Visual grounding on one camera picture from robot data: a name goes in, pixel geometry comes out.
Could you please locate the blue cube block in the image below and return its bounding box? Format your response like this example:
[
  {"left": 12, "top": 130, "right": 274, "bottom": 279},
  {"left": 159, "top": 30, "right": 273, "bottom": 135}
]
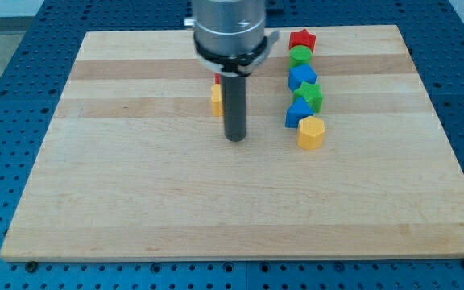
[{"left": 288, "top": 64, "right": 317, "bottom": 92}]

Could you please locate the yellow heart block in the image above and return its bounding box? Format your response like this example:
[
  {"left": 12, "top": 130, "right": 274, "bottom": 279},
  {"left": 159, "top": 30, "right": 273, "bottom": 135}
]
[{"left": 211, "top": 84, "right": 223, "bottom": 117}]

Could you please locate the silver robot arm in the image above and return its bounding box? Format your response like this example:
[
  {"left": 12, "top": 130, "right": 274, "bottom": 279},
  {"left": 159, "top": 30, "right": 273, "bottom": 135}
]
[{"left": 192, "top": 0, "right": 280, "bottom": 142}]

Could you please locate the green cylinder block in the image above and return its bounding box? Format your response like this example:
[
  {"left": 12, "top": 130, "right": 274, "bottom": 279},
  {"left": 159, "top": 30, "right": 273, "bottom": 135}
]
[{"left": 288, "top": 45, "right": 313, "bottom": 69}]

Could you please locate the wooden board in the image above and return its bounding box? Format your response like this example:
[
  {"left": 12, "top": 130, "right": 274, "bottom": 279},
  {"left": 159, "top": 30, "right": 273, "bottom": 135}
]
[{"left": 0, "top": 25, "right": 464, "bottom": 262}]

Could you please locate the red star block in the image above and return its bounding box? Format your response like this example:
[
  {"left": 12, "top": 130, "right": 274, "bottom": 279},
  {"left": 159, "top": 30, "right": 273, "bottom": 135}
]
[{"left": 288, "top": 28, "right": 317, "bottom": 52}]

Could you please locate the blue triangular block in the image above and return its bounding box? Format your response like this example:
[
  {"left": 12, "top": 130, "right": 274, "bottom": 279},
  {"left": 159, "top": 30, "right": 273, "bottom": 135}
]
[{"left": 284, "top": 97, "right": 314, "bottom": 128}]

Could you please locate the yellow hexagon block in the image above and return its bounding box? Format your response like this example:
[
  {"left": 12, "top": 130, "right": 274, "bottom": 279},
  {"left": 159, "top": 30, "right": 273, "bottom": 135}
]
[{"left": 297, "top": 116, "right": 325, "bottom": 150}]

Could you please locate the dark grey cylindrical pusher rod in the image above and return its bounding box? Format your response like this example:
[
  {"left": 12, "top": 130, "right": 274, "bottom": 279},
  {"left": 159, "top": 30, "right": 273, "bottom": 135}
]
[{"left": 221, "top": 76, "right": 247, "bottom": 142}]

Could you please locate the green star block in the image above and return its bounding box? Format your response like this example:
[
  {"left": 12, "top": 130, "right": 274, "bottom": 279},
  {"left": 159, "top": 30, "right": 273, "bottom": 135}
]
[{"left": 292, "top": 81, "right": 324, "bottom": 113}]

